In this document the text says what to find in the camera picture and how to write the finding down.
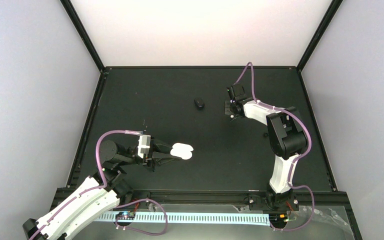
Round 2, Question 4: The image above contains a white earbud charging case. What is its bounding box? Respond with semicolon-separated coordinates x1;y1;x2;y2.
170;142;194;160

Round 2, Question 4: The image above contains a black oval object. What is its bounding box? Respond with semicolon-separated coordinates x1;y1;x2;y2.
194;97;205;110

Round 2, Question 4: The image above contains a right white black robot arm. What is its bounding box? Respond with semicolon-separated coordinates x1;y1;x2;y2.
224;84;311;210

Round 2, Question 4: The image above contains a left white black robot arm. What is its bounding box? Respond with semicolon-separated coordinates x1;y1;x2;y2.
22;135;194;240

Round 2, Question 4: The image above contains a clear plastic sheet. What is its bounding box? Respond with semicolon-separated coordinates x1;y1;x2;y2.
231;204;355;240

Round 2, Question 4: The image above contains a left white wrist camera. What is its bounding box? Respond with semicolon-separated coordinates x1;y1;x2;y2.
137;134;152;159

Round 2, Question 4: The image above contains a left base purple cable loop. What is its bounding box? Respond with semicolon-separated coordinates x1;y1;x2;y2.
114;197;170;236

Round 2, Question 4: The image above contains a white slotted cable duct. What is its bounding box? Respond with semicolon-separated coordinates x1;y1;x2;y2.
95;211;270;226

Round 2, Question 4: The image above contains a black front mounting rail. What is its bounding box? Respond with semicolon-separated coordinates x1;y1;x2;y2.
121;189;350;208

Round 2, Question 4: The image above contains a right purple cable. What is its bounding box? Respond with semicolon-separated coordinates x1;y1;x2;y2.
234;61;315;232

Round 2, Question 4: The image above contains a right black frame post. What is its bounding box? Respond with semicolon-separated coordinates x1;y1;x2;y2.
296;0;343;73

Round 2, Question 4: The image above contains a black frame post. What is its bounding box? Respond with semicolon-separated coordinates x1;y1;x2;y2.
60;0;105;72
296;0;343;73

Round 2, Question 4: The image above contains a left black frame post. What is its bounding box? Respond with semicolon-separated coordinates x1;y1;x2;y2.
60;0;105;72

